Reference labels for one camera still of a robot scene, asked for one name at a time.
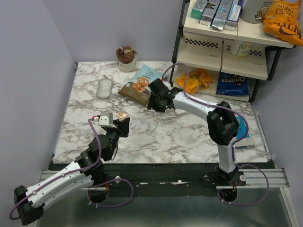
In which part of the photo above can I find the white earbud charging case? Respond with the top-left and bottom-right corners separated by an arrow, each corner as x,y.
175,109 -> 187,115

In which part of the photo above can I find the beige earbud charging case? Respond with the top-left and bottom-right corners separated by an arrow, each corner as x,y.
116,111 -> 128,121

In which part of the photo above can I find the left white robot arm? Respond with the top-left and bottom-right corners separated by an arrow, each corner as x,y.
13,115 -> 130,226

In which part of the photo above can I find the silver glitter pouch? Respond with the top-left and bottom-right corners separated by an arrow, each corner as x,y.
96,75 -> 114,99

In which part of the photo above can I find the orange honey dijon chips bag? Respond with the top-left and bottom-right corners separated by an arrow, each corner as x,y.
263,0 -> 303,46

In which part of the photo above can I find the blue Harry's razor box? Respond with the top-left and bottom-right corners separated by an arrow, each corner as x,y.
235,116 -> 255,149

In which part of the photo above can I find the silver blue toothpaste box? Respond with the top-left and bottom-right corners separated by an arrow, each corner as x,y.
211,0 -> 233,30

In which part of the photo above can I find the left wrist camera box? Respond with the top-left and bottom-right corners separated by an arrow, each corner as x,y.
97,113 -> 114,127

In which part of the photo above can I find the purple white toothpaste box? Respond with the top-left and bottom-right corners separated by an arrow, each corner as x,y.
224,0 -> 245,31

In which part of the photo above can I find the teal toothpaste box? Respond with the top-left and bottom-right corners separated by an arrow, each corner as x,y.
190,0 -> 208,20

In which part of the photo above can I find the brown lidded white cup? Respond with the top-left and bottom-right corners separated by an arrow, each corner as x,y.
116,46 -> 138,72

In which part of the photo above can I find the grey toothpaste box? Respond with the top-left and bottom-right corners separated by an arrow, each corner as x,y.
200,0 -> 221,26

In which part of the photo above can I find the white popcorn tub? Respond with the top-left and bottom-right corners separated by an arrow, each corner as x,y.
240,0 -> 273,24

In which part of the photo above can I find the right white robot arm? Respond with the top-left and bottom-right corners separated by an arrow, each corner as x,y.
147,79 -> 240,185

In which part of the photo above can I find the black frame cream shelf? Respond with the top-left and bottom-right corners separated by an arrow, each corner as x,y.
171,0 -> 294,103

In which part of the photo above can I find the orange snack bag lower shelf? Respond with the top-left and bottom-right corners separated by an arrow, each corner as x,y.
176,69 -> 213,94

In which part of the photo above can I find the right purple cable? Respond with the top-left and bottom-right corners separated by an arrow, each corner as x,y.
162,62 -> 269,206

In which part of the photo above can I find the blue brown chips bag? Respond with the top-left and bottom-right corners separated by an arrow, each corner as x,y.
118,64 -> 163,106

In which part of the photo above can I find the blue Doritos bag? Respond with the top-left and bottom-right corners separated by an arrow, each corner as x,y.
216,72 -> 249,96

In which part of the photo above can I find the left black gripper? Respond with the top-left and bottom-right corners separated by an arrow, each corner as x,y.
106,117 -> 130,161

